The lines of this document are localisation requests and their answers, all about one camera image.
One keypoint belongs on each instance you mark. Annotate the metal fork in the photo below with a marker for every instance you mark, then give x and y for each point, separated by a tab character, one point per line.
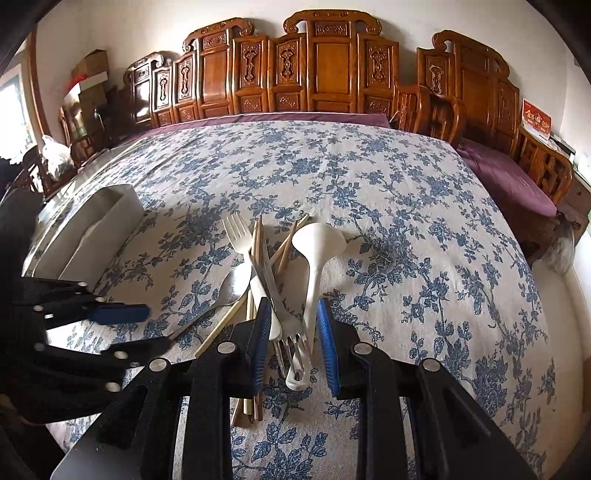
270	286

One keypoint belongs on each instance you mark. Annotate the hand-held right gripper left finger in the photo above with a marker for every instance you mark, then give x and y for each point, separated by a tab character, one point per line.
261	332

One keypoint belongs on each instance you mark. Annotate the blue floral cloth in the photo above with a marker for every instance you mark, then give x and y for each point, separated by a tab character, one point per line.
392	221

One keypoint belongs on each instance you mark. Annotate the wooden armchair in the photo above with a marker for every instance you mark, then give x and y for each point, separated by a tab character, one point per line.
434	113

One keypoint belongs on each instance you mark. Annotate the white plastic fork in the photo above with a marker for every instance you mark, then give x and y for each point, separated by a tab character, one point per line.
240	235

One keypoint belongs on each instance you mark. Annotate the grey fluffy bundle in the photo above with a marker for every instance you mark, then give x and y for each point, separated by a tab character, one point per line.
561	251

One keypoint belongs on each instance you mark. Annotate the purple seat cushion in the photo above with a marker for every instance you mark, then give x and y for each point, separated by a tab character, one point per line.
503	177

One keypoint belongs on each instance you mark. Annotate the long carved wooden bench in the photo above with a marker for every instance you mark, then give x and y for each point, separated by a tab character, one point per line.
277	69

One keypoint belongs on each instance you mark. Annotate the red printed card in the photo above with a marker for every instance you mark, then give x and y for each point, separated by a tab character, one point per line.
536	119

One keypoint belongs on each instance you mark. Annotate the white plastic bag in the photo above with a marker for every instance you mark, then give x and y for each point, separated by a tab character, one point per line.
56	154

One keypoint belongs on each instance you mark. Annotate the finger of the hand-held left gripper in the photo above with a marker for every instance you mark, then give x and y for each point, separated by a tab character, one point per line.
117	314
138	347

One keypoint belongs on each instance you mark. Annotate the long purple bench cushion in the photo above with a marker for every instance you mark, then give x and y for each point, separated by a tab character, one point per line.
277	119

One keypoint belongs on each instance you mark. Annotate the dark wooden chair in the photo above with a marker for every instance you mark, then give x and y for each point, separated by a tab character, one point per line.
78	131

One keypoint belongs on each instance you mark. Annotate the short carved wooden bench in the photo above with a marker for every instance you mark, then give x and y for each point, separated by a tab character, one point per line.
480	87

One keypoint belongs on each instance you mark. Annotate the metal spoon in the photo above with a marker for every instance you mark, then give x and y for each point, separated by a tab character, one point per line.
233	286

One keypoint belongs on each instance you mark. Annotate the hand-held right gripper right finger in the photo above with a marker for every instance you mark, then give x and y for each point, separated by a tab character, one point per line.
325	337

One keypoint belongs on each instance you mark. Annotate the white organizer box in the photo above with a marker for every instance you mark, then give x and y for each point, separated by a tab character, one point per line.
87	235

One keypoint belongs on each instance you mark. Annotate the olive cardboard box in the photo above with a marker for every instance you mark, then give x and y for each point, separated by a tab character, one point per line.
87	99

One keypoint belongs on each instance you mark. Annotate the white plastic ladle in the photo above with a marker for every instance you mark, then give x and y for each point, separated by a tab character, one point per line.
318	249

